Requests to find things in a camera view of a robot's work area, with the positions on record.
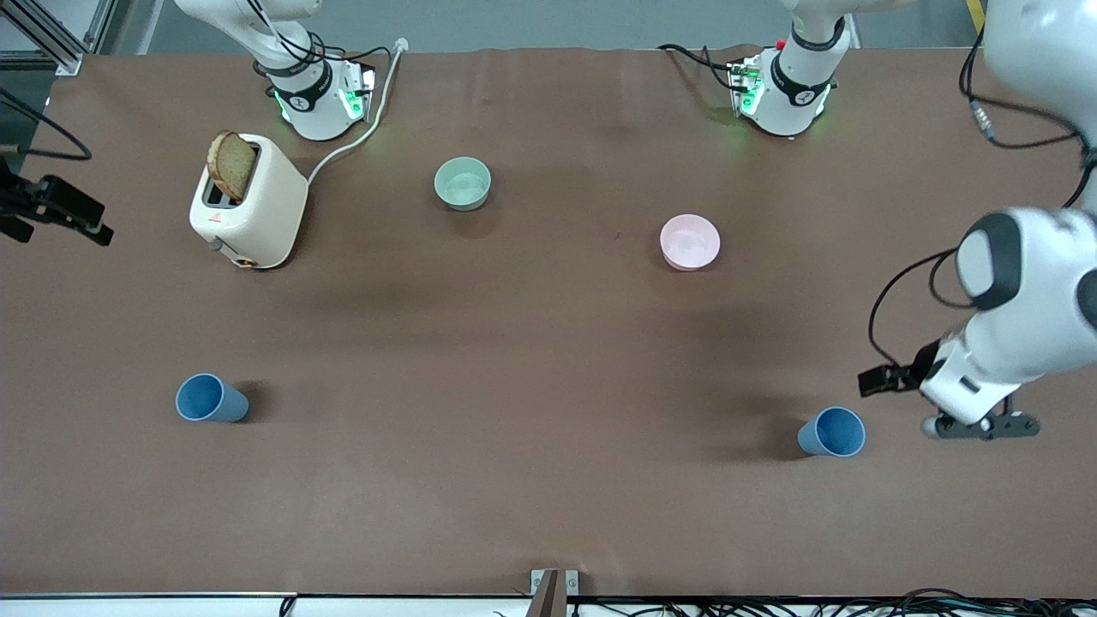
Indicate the blue plastic cup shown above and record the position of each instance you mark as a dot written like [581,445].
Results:
[206,399]
[833,433]

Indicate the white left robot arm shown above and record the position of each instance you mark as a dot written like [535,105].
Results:
[1033,274]

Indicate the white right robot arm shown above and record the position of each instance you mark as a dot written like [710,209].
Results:
[317,118]

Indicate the brown bread slice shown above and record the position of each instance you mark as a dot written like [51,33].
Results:
[231,167]

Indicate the cream toaster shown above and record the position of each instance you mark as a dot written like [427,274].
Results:
[261,218]

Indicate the pink bowl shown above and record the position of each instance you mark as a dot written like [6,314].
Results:
[690,242]

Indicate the green bowl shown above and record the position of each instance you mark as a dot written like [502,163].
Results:
[463,184]

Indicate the aluminium frame profile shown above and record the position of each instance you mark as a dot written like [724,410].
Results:
[60,51]

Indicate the metal table bracket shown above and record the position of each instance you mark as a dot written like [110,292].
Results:
[548,593]

